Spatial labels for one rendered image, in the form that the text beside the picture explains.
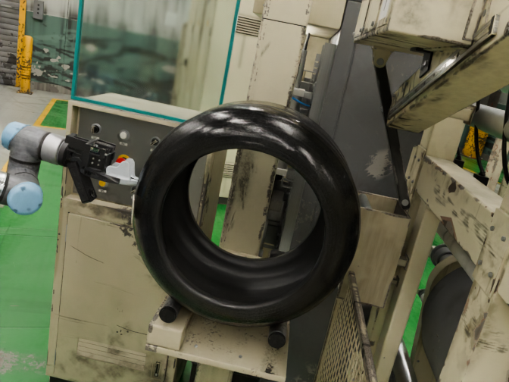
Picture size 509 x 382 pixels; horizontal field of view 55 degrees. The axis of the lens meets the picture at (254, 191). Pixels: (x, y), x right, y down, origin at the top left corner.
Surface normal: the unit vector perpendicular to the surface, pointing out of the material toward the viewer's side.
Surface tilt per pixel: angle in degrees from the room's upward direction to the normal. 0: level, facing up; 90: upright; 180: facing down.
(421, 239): 90
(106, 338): 90
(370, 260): 90
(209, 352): 0
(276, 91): 90
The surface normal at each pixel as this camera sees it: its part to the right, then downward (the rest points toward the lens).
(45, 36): 0.27, 0.33
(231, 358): 0.19, -0.94
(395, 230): -0.11, 0.26
